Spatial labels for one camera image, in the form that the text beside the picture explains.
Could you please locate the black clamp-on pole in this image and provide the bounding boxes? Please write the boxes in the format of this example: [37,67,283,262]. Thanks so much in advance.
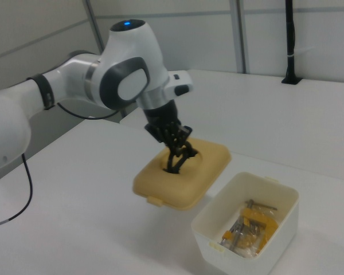
[281,0,302,85]

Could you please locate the large yellow C-clamp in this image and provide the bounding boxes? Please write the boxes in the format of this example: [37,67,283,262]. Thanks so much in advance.
[237,199,279,250]

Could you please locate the black cable strap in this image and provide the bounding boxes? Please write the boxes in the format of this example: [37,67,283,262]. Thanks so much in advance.
[31,73,57,111]

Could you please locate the white plastic tool case box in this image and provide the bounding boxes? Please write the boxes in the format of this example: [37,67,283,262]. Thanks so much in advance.
[191,171,300,272]

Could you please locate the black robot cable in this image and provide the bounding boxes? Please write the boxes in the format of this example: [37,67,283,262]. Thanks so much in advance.
[0,101,121,229]

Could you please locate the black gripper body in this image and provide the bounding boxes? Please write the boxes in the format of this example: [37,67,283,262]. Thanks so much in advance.
[142,99,181,142]

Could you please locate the small yellow C-clamp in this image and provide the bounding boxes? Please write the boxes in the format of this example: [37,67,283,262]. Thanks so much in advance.
[221,217,257,250]

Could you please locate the tan case lid with handle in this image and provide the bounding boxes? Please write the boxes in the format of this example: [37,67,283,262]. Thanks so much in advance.
[131,137,232,212]

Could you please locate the clear plastic bag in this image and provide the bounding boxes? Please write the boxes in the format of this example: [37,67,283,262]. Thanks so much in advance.
[218,199,279,259]

